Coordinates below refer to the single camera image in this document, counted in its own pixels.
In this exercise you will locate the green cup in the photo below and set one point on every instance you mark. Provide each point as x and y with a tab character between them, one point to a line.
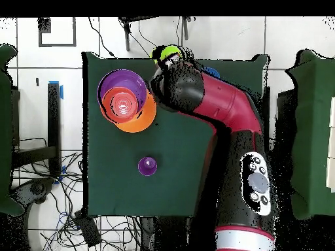
168	51

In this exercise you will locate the purple bowl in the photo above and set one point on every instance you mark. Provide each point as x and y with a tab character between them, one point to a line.
125	78

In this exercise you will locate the large yellow-orange bowl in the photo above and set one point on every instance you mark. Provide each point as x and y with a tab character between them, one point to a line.
146	120

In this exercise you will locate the small orange bowl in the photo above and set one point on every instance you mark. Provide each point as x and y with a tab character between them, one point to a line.
120	104

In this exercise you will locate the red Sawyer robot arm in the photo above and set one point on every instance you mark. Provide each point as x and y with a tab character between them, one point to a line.
222	102

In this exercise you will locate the dark blue bowl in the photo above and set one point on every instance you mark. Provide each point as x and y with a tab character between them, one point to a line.
213	72

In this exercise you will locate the black tripod stand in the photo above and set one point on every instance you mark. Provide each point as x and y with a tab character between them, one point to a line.
127	39

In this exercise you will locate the purple cup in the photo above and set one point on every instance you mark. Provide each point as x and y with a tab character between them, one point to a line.
147	166

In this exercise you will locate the blue tape strip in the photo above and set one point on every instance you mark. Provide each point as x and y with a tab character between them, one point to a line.
61	92

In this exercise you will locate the dark green tablecloth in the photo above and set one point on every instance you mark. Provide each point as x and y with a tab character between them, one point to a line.
117	196

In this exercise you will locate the black chair base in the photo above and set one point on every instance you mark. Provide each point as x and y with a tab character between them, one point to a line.
35	188

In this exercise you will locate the black power strip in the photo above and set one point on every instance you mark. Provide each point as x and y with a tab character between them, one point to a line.
87	230

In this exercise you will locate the black square floor frame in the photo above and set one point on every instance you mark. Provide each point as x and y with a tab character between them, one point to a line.
44	24

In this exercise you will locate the black table frame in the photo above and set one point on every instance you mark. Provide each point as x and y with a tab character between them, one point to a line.
53	125

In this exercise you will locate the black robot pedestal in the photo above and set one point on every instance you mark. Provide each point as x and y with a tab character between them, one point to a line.
167	235

